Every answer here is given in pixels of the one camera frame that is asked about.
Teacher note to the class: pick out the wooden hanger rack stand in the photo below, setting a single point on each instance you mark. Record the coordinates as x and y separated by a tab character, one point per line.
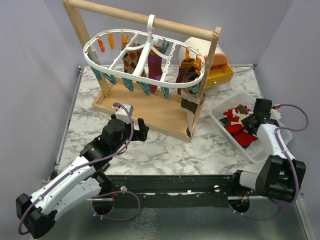
161	110

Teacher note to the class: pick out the orange clothespin holding socks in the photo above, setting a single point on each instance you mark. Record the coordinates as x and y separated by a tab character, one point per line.
187	54

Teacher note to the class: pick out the maroon striped sock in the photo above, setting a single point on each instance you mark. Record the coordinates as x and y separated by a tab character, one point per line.
184	66
154	66

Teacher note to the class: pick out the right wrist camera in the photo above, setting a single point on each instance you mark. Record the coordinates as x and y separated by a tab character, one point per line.
275	113

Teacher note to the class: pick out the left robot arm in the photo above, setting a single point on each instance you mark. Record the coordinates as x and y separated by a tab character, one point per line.
83	179

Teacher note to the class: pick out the red white striped sock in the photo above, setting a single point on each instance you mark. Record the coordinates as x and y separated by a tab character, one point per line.
238	113

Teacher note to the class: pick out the teal clothespin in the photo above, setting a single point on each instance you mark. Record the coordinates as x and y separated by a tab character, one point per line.
145	87
128	84

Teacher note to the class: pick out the beige brown striped sock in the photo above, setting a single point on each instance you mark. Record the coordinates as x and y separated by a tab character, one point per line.
189	103

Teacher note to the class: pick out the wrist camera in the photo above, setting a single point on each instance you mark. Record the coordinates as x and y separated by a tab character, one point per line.
275	113
123	112

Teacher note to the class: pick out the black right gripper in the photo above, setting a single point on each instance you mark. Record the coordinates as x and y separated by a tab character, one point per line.
246	121

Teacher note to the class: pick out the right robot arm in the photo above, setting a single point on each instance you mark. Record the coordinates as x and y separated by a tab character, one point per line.
281	175

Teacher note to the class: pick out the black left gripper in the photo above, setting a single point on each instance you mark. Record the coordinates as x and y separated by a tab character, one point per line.
141	134

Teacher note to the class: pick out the toy drawer cabinet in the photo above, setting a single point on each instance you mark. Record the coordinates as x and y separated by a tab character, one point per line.
220	72

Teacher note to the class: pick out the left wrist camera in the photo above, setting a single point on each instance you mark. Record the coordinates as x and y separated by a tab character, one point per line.
123	112

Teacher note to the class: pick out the white oval clip hanger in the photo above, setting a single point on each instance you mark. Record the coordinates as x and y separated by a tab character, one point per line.
145	41

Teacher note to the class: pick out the white plastic basket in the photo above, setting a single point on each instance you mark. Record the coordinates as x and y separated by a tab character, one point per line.
255	152

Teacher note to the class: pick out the argyle patterned sock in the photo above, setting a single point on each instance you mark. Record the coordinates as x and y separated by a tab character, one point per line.
130	60

